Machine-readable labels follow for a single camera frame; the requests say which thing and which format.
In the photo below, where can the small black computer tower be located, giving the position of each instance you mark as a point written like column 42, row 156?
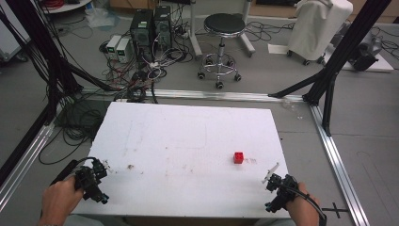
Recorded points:
column 163, row 26

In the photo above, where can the white table leg frame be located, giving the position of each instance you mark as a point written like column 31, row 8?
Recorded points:
column 196, row 37

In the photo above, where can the grey cabinet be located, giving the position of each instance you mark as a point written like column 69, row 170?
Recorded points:
column 9, row 37

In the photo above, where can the white round table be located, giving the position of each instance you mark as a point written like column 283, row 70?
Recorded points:
column 67, row 5

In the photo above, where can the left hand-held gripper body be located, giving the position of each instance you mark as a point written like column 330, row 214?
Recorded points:
column 91, row 182

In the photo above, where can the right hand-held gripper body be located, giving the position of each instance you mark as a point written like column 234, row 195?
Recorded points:
column 284, row 191

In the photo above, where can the red toy building block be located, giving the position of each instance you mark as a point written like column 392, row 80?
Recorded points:
column 238, row 158

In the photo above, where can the white power supply box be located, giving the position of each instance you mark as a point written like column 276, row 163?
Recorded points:
column 123, row 50
column 113, row 44

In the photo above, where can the person's right hand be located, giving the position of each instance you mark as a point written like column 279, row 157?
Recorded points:
column 302, row 210

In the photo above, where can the black frame post with struts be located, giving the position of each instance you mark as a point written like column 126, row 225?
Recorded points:
column 348, row 44

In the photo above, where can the black round stool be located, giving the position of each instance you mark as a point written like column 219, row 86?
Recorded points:
column 224, row 23

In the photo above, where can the large black computer tower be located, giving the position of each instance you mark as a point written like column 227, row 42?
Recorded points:
column 142, row 34

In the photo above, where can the person's left hand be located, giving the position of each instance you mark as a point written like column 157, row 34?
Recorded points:
column 58, row 201

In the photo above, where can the white cloth covered cart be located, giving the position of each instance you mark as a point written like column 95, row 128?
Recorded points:
column 316, row 28

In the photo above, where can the clear plastic bag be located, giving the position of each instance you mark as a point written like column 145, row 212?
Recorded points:
column 102, row 17

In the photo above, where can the long aluminium floor rail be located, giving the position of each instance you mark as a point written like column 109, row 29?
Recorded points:
column 219, row 95

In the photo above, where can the black machine on white board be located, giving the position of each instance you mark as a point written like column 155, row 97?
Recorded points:
column 365, row 53

